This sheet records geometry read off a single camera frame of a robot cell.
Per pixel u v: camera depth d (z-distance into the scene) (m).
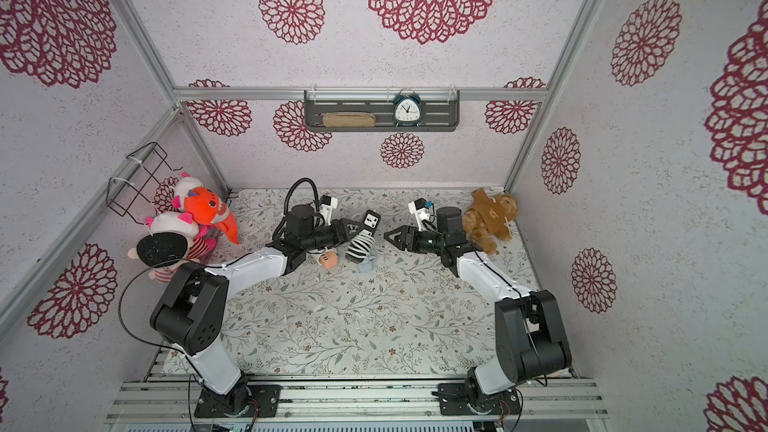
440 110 0.94
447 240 0.69
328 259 0.95
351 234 0.80
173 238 0.80
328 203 0.82
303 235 0.72
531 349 0.44
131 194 0.76
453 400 0.73
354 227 0.87
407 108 0.90
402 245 0.76
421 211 0.79
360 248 0.81
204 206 0.90
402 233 0.76
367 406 0.73
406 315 0.88
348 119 0.88
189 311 0.47
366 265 0.95
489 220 1.02
